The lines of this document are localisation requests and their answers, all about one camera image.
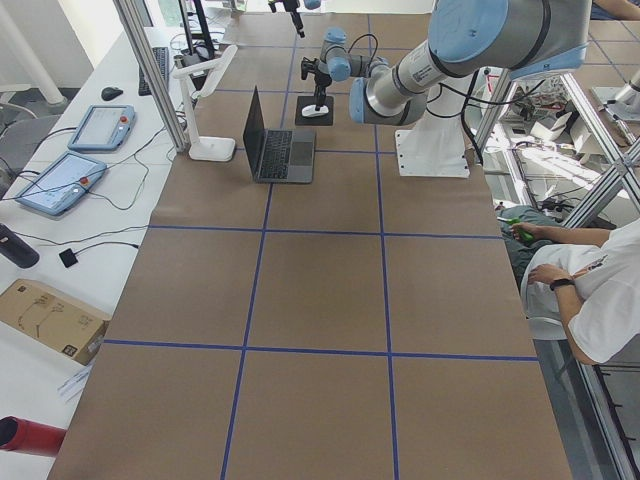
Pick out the blue teach pendant near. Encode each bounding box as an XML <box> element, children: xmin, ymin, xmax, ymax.
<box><xmin>15</xmin><ymin>151</ymin><xmax>107</xmax><ymax>217</ymax></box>

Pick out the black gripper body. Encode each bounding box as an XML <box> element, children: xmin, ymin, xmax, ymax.
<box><xmin>314</xmin><ymin>64</ymin><xmax>333</xmax><ymax>98</ymax></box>

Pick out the person in white shirt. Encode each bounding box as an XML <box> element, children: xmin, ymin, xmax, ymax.
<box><xmin>498</xmin><ymin>205</ymin><xmax>639</xmax><ymax>365</ymax></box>

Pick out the black computer mouse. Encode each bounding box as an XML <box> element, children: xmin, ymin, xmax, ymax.
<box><xmin>101</xmin><ymin>86</ymin><xmax>123</xmax><ymax>101</ymax></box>

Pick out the red tube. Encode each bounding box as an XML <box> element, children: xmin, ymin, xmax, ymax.
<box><xmin>1</xmin><ymin>416</ymin><xmax>67</xmax><ymax>457</ymax></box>

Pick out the blue teach pendant far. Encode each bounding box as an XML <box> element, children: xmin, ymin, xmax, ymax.
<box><xmin>67</xmin><ymin>105</ymin><xmax>136</xmax><ymax>153</ymax></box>

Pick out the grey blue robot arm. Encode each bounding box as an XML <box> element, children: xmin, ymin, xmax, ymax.
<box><xmin>320</xmin><ymin>0</ymin><xmax>591</xmax><ymax>126</ymax></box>

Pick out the cardboard box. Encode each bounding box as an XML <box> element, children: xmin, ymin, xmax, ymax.
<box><xmin>1</xmin><ymin>279</ymin><xmax>111</xmax><ymax>365</ymax></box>

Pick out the green handled tool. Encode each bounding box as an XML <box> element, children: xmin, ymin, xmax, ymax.
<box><xmin>498</xmin><ymin>217</ymin><xmax>535</xmax><ymax>244</ymax></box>

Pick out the white desk lamp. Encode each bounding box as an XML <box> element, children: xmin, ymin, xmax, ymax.
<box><xmin>172</xmin><ymin>45</ymin><xmax>238</xmax><ymax>162</ymax></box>

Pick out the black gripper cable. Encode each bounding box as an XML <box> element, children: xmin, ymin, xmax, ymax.
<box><xmin>345</xmin><ymin>33</ymin><xmax>379</xmax><ymax>64</ymax></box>

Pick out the white computer mouse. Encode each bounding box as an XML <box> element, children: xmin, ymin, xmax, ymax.
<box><xmin>301</xmin><ymin>104</ymin><xmax>330</xmax><ymax>118</ymax></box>

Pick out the black keyboard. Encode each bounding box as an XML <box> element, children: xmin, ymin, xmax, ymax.
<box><xmin>137</xmin><ymin>46</ymin><xmax>171</xmax><ymax>97</ymax></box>

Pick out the blue teach pendant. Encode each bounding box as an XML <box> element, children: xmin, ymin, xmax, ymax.
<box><xmin>15</xmin><ymin>151</ymin><xmax>107</xmax><ymax>217</ymax></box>
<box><xmin>67</xmin><ymin>105</ymin><xmax>136</xmax><ymax>153</ymax></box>

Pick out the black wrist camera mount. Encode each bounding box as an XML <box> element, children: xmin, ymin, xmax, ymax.
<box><xmin>300</xmin><ymin>57</ymin><xmax>319</xmax><ymax>81</ymax></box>

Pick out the grey laptop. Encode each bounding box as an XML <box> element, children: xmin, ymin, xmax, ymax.
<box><xmin>243</xmin><ymin>88</ymin><xmax>316</xmax><ymax>184</ymax></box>

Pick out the aluminium frame post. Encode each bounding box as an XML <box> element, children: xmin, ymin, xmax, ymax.
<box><xmin>113</xmin><ymin>0</ymin><xmax>188</xmax><ymax>153</ymax></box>

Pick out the black speaker cylinder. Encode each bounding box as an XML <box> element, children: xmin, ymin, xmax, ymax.
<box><xmin>0</xmin><ymin>224</ymin><xmax>40</xmax><ymax>269</ymax></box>

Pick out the black mouse pad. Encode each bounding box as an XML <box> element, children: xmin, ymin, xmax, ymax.
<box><xmin>294</xmin><ymin>95</ymin><xmax>334</xmax><ymax>126</ymax></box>

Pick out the small black square device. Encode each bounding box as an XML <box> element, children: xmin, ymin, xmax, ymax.
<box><xmin>59</xmin><ymin>248</ymin><xmax>78</xmax><ymax>268</ymax></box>

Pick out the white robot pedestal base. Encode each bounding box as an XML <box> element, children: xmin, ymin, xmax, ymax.
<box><xmin>395</xmin><ymin>67</ymin><xmax>502</xmax><ymax>178</ymax></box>

